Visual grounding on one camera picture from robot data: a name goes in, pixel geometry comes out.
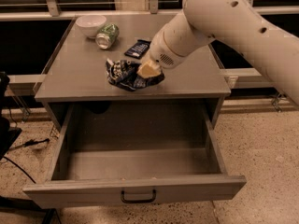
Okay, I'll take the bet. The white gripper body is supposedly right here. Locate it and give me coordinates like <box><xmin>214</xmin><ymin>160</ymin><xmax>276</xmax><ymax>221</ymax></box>
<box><xmin>142</xmin><ymin>25</ymin><xmax>188</xmax><ymax>69</ymax></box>

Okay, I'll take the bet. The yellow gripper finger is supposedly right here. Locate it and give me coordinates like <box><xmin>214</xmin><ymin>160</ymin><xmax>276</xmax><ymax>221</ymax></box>
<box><xmin>137</xmin><ymin>60</ymin><xmax>162</xmax><ymax>78</ymax></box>

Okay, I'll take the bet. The blue chip bag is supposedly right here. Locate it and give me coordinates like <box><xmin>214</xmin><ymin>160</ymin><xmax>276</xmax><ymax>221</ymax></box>
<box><xmin>105</xmin><ymin>59</ymin><xmax>164</xmax><ymax>91</ymax></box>

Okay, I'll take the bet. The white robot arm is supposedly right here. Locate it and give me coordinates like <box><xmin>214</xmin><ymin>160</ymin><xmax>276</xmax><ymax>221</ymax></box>
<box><xmin>137</xmin><ymin>0</ymin><xmax>299</xmax><ymax>105</ymax></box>

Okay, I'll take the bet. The grey cabinet counter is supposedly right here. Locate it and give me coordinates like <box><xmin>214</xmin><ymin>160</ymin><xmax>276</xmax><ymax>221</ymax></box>
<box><xmin>36</xmin><ymin>13</ymin><xmax>230</xmax><ymax>128</ymax></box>

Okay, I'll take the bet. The open grey top drawer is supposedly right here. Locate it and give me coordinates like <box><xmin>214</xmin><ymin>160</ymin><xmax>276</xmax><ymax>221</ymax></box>
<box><xmin>24</xmin><ymin>100</ymin><xmax>246</xmax><ymax>208</ymax></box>

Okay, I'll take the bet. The dark blue candy bar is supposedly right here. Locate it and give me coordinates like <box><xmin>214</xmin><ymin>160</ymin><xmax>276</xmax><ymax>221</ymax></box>
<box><xmin>124</xmin><ymin>39</ymin><xmax>150</xmax><ymax>59</ymax></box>

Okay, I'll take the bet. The green soda can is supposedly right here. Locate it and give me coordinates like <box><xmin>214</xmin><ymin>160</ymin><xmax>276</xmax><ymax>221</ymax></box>
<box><xmin>95</xmin><ymin>23</ymin><xmax>119</xmax><ymax>49</ymax></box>

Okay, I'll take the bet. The white ceramic bowl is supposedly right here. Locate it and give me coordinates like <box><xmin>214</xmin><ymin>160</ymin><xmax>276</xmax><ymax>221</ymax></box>
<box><xmin>76</xmin><ymin>15</ymin><xmax>107</xmax><ymax>38</ymax></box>

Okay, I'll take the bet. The black equipment at left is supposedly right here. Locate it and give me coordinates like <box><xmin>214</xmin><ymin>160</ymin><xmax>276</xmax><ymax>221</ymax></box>
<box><xmin>0</xmin><ymin>72</ymin><xmax>21</xmax><ymax>159</ymax></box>

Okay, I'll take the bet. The metal railing frame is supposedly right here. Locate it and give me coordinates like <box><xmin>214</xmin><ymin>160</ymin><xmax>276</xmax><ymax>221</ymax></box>
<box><xmin>0</xmin><ymin>0</ymin><xmax>299</xmax><ymax>114</ymax></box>

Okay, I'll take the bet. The black drawer handle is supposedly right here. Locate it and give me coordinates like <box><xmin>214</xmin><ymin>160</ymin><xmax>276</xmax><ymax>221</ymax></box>
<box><xmin>121</xmin><ymin>189</ymin><xmax>156</xmax><ymax>204</ymax></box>

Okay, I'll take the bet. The black cable on floor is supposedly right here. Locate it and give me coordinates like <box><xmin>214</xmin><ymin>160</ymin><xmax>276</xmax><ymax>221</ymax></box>
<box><xmin>0</xmin><ymin>137</ymin><xmax>50</xmax><ymax>185</ymax></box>

